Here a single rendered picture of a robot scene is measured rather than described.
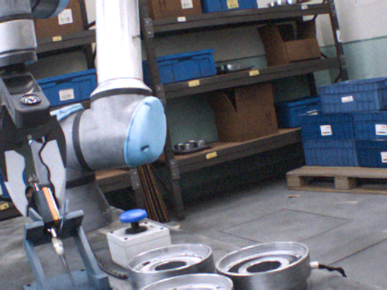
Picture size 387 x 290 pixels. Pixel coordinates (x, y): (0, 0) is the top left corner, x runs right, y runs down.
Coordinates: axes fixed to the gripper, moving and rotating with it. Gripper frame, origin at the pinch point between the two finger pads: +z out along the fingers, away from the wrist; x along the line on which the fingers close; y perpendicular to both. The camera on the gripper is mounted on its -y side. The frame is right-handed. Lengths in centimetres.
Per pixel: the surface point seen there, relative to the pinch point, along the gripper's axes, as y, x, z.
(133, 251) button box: -1.6, -10.8, 9.3
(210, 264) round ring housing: -17.2, -14.0, 9.0
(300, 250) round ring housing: -24.6, -21.8, 8.5
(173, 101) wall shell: 375, -214, 8
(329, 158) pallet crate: 279, -294, 71
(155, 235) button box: -1.7, -14.6, 7.9
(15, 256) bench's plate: 24.2, 1.7, 11.9
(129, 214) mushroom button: 0.8, -12.5, 4.6
